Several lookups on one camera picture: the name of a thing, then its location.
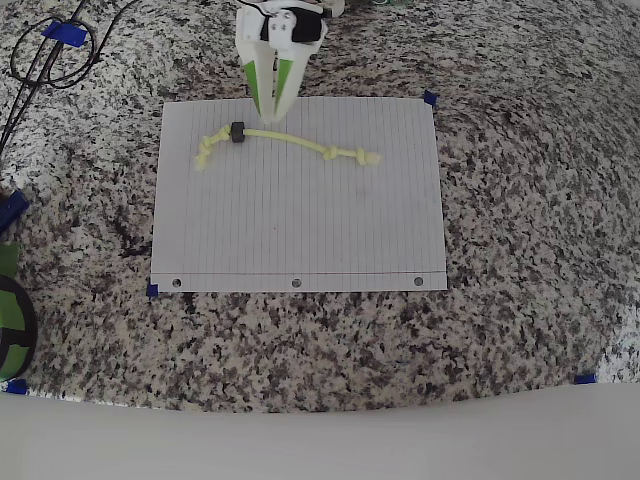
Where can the black hex nut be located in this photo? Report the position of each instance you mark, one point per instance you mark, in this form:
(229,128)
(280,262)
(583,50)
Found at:
(237,132)

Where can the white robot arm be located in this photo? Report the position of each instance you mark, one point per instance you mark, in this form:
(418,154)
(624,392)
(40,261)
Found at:
(300,2)

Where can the white plastic robot part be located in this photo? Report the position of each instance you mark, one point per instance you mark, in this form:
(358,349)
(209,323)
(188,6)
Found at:
(334,6)

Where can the small blue tape piece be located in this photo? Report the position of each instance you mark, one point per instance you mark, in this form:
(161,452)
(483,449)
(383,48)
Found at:
(585,379)
(430,98)
(16,386)
(152,290)

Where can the white lined paper sheet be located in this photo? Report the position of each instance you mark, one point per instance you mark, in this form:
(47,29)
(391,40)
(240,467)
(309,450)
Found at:
(325,225)

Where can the long blue tape strip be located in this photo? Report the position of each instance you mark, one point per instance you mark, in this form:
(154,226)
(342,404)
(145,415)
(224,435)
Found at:
(67,34)

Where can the green tape piece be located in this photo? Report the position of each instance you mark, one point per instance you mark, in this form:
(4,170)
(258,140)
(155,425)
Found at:
(7,257)

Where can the black and green object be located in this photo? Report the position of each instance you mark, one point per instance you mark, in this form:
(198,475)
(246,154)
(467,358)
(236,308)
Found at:
(10,315)

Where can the white backdrop board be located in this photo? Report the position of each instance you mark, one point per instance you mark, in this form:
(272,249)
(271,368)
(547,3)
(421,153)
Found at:
(320,445)

